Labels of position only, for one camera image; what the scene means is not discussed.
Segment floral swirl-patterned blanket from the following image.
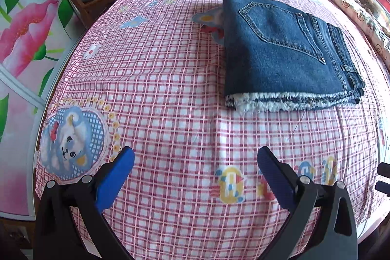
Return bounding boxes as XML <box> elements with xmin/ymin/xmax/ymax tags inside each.
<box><xmin>264</xmin><ymin>0</ymin><xmax>390</xmax><ymax>69</ymax></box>

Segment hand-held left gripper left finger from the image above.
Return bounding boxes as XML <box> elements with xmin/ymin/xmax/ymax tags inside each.
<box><xmin>33</xmin><ymin>146</ymin><xmax>136</xmax><ymax>260</ymax></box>

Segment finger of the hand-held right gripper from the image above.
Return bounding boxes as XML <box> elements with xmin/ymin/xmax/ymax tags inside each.
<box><xmin>375</xmin><ymin>181</ymin><xmax>390</xmax><ymax>198</ymax></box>
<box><xmin>377</xmin><ymin>162</ymin><xmax>390</xmax><ymax>179</ymax></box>

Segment floral printed wardrobe door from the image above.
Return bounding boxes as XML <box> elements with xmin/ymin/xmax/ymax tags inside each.
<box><xmin>0</xmin><ymin>0</ymin><xmax>123</xmax><ymax>221</ymax></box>

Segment blue denim pants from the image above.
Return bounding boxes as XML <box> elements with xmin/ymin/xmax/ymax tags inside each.
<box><xmin>221</xmin><ymin>0</ymin><xmax>366</xmax><ymax>113</ymax></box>

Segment pink plaid bed sheet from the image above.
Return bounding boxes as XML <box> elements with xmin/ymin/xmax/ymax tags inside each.
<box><xmin>33</xmin><ymin>0</ymin><xmax>390</xmax><ymax>260</ymax></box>

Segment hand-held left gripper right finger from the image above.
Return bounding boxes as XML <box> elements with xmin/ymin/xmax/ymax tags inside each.
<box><xmin>256</xmin><ymin>146</ymin><xmax>359</xmax><ymax>260</ymax></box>

